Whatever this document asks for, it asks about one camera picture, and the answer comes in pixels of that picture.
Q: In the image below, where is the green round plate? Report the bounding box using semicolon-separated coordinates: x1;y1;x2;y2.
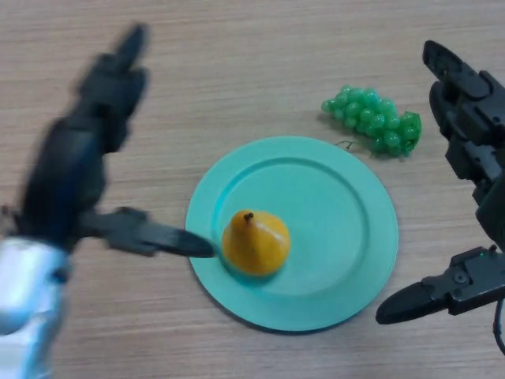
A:
185;136;399;332

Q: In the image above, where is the yellow pear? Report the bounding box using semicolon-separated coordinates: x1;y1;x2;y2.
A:
221;208;292;276

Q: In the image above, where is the green grape bunch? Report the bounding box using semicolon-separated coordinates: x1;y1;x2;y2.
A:
321;84;422;158

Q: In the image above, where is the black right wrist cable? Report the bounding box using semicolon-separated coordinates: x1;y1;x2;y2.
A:
491;299;505;355

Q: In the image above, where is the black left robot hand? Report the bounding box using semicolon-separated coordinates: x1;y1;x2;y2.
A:
17;23;216;257

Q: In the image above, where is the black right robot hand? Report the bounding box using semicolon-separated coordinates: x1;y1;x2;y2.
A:
375;39;505;325

